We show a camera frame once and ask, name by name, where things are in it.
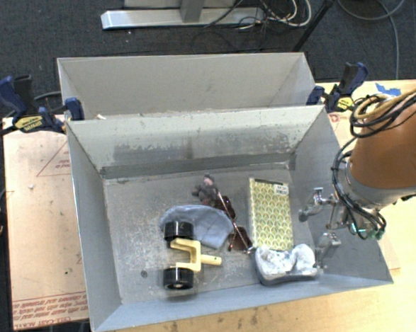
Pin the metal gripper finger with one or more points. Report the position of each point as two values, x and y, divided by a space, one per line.
327 242
318 200

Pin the yellow-green patterned box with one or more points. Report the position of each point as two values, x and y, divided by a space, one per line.
271 214

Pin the white and grey slipper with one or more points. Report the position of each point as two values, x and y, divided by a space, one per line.
272 267

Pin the brown sunglasses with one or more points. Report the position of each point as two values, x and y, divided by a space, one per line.
239 239

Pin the blue-grey cloth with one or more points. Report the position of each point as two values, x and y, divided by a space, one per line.
208 222

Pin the cream toy axle black wheels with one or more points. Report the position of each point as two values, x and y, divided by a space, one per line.
189 250

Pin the grey metal bin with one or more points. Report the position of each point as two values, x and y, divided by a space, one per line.
144 219

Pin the brown cardboard board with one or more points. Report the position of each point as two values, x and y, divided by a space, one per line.
38 227

